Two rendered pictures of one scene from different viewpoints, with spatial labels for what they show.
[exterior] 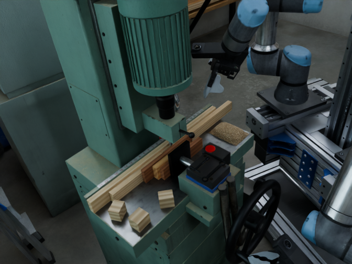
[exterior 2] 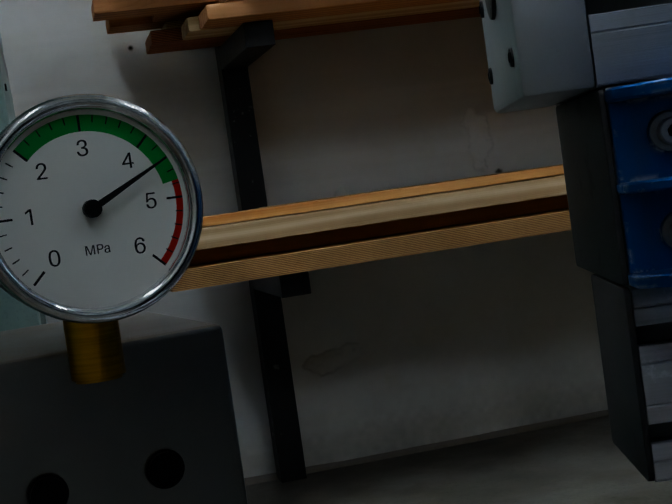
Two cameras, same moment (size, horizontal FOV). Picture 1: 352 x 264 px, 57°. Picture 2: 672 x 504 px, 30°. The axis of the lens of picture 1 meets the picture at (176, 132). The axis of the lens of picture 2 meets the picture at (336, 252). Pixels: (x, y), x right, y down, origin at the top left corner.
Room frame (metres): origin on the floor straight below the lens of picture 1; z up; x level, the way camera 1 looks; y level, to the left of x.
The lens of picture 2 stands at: (0.57, -0.51, 0.66)
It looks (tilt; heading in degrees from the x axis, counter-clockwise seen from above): 3 degrees down; 22
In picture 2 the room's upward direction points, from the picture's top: 8 degrees counter-clockwise
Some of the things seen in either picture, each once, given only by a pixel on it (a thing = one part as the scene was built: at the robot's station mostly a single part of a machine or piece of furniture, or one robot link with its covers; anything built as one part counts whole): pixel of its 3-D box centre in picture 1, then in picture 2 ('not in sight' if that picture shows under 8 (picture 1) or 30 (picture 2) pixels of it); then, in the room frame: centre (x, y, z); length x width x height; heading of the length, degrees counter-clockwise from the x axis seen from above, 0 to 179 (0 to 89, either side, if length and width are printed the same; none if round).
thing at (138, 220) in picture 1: (139, 219); not in sight; (0.57, 0.13, 0.92); 0.05 x 0.04 x 0.04; 137
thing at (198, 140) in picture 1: (182, 157); not in sight; (0.81, -0.01, 0.92); 0.20 x 0.02 x 0.05; 133
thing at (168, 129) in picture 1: (164, 123); not in sight; (0.86, 0.03, 1.03); 0.14 x 0.07 x 0.09; 43
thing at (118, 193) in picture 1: (179, 144); not in sight; (0.88, -0.01, 0.92); 0.61 x 0.02 x 0.04; 133
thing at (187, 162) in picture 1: (186, 162); not in sight; (0.75, -0.02, 0.95); 0.09 x 0.07 x 0.09; 133
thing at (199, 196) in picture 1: (209, 182); not in sight; (0.69, -0.09, 0.92); 0.15 x 0.13 x 0.09; 133
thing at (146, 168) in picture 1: (168, 156); not in sight; (0.81, 0.03, 0.93); 0.23 x 0.01 x 0.05; 133
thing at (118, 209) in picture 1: (117, 210); not in sight; (0.61, 0.19, 0.92); 0.04 x 0.03 x 0.04; 160
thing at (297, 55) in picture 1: (294, 63); not in sight; (1.25, -0.54, 0.98); 0.13 x 0.12 x 0.14; 65
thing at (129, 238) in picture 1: (189, 179); not in sight; (0.75, -0.03, 0.87); 0.61 x 0.30 x 0.06; 133
